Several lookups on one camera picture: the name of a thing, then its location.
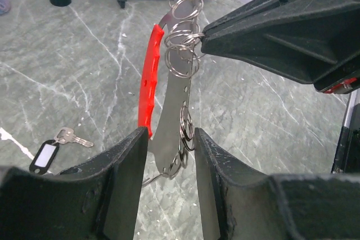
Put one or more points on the clear paperclip jar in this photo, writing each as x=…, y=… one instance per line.
x=5, y=6

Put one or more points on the red handled metal key holder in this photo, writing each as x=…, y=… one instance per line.
x=174, y=39

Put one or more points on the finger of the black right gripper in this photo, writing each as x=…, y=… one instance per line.
x=307, y=41

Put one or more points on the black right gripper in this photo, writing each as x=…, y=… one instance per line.
x=346, y=158

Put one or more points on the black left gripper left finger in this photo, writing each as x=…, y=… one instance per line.
x=97, y=199

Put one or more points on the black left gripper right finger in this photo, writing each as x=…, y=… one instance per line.
x=239, y=202

